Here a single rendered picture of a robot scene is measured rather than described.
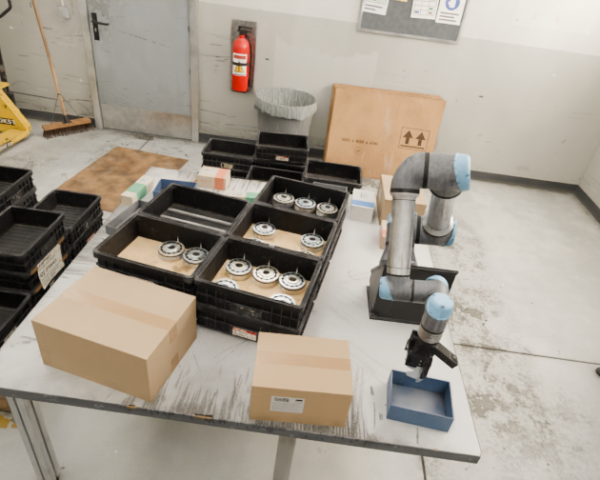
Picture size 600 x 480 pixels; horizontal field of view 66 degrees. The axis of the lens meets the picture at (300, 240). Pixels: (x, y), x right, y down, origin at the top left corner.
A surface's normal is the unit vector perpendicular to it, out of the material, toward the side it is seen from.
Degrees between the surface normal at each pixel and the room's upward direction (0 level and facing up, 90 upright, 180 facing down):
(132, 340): 0
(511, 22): 90
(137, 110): 90
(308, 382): 1
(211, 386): 0
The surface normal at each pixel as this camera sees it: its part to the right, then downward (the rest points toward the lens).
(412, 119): -0.07, 0.40
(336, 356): 0.11, -0.82
